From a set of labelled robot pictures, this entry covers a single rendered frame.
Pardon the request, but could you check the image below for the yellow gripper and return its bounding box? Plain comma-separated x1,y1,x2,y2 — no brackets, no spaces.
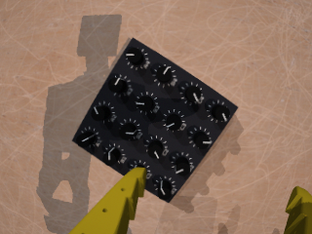
68,167,312,234

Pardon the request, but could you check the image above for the black knob box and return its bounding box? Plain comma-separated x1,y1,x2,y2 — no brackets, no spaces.
72,38,238,203

